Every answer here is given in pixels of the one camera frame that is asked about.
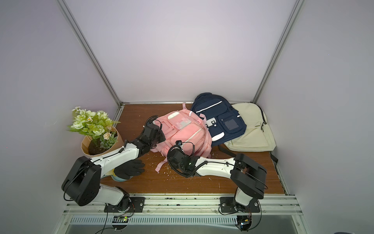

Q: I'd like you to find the pink backpack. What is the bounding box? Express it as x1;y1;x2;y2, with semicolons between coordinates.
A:
147;104;212;172

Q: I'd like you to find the navy blue backpack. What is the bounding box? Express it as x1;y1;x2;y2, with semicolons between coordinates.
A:
191;93;247;146

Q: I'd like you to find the cream canvas backpack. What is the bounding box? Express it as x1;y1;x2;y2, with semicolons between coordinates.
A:
224;103;276;152

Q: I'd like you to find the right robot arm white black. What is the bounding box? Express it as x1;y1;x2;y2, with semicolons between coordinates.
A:
167;146;268;206

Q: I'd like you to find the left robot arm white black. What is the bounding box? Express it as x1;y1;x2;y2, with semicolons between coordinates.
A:
61;123;166;206

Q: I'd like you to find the black glove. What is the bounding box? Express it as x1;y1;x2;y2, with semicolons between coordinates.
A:
113;160;145;180

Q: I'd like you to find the artificial green flower bouquet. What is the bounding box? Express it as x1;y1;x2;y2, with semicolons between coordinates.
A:
69;106;119;155

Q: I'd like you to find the brown paper flower pot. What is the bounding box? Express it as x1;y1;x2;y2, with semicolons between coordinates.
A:
81;127;124;158

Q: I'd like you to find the teal bowl with handle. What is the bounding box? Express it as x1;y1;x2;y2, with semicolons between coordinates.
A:
104;174;128;182

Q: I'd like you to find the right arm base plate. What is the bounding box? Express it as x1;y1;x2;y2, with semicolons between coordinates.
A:
219;197;261;214

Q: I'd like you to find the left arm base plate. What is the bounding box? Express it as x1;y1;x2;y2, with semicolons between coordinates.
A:
104;197;145;213

